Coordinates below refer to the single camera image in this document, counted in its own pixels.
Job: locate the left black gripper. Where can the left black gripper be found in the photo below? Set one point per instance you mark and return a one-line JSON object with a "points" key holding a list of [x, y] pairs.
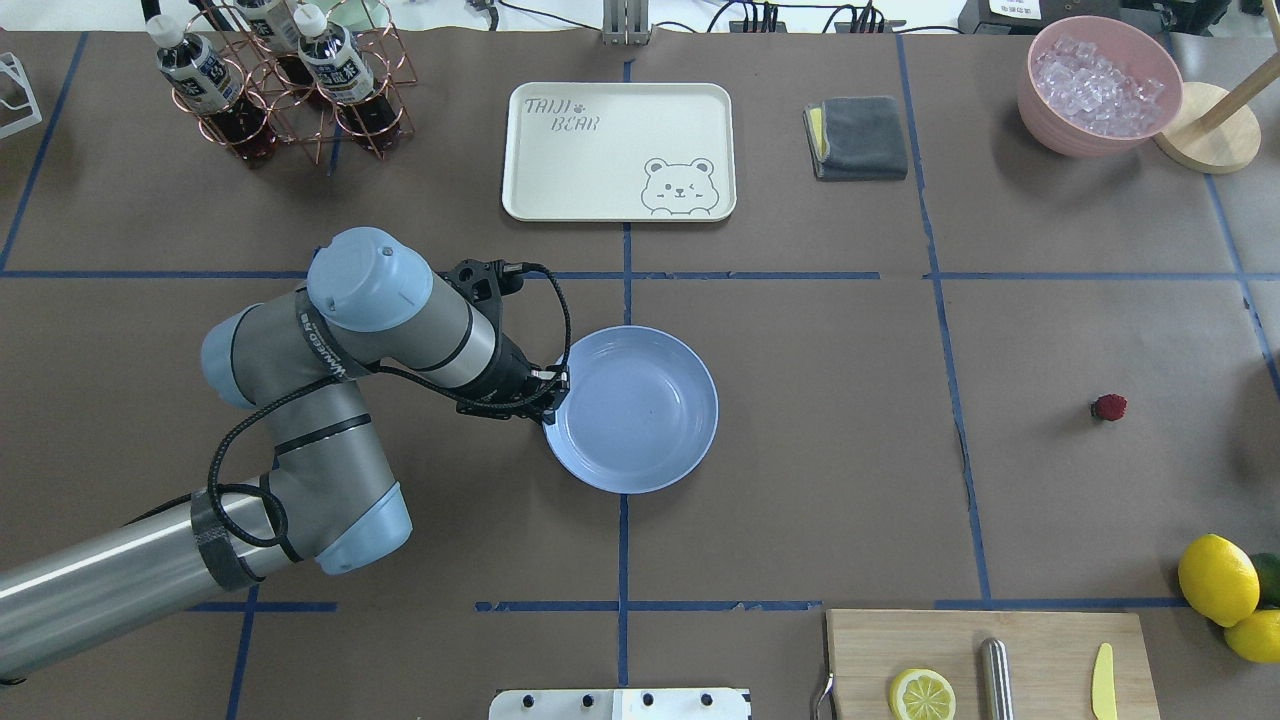
{"points": [[513, 372]]}

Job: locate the blue plate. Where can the blue plate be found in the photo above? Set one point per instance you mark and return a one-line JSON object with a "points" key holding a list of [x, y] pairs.
{"points": [[641, 414]]}

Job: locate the red strawberry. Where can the red strawberry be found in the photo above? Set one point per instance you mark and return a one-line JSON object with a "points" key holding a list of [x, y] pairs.
{"points": [[1110, 407]]}

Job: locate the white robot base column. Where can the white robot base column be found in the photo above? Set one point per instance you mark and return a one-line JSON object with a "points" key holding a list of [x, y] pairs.
{"points": [[623, 703]]}

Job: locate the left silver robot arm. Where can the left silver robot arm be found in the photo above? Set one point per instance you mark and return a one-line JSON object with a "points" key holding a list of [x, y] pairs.
{"points": [[304, 476]]}

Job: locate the cream bear tray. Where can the cream bear tray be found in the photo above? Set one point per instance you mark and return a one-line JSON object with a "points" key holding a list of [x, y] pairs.
{"points": [[619, 152]]}

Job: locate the grey folded cloth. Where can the grey folded cloth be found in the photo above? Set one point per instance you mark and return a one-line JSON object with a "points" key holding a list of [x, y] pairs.
{"points": [[856, 139]]}

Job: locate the dark drink bottle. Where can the dark drink bottle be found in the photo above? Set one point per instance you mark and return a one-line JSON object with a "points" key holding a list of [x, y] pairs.
{"points": [[210, 89], [273, 26], [333, 57]]}

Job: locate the lemon half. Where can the lemon half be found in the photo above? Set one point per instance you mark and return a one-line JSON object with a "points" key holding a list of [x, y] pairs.
{"points": [[921, 693]]}

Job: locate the pink bowl of ice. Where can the pink bowl of ice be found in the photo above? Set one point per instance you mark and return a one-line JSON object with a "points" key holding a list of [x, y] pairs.
{"points": [[1094, 86]]}

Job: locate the white cup rack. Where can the white cup rack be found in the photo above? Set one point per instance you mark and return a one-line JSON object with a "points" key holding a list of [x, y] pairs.
{"points": [[18, 100]]}

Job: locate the yellow plastic knife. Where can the yellow plastic knife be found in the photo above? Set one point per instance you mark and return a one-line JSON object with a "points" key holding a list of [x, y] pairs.
{"points": [[1103, 688]]}

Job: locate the large yellow lemon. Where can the large yellow lemon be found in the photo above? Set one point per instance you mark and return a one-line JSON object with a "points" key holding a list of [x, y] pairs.
{"points": [[1218, 580]]}

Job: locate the green lime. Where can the green lime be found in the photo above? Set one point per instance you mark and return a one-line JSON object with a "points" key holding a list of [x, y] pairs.
{"points": [[1266, 565]]}

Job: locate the small yellow lemon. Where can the small yellow lemon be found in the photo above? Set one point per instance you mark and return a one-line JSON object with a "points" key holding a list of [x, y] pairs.
{"points": [[1256, 638]]}

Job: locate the aluminium frame post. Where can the aluminium frame post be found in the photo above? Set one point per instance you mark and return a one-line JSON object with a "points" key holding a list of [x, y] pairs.
{"points": [[626, 22]]}

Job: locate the copper wire bottle rack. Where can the copper wire bottle rack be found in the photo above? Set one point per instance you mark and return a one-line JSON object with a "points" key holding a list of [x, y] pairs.
{"points": [[293, 110]]}

